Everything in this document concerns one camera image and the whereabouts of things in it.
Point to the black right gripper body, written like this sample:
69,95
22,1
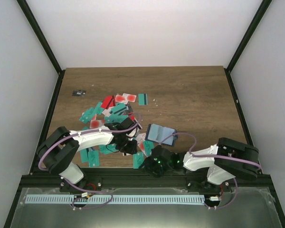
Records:
157,169

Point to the light blue slotted strip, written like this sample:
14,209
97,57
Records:
117,199

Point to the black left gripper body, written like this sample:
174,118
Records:
124,147

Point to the red black striped card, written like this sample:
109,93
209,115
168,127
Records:
108,102

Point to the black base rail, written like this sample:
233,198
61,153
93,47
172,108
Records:
113,178

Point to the black frame post left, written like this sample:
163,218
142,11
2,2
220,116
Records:
39,34

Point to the teal card black stripe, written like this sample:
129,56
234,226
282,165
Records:
142,99

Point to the black frame post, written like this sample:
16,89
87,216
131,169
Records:
39,34
249,33

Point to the teal VIP card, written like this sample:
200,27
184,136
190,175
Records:
138,159
93,159

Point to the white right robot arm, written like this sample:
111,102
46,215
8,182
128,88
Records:
225,160

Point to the white red blotch card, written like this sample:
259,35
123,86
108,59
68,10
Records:
125,98

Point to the black frame post right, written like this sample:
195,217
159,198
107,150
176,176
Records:
249,33

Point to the blue card holder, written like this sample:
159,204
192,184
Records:
160,134

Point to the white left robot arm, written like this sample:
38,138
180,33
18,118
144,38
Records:
56,153

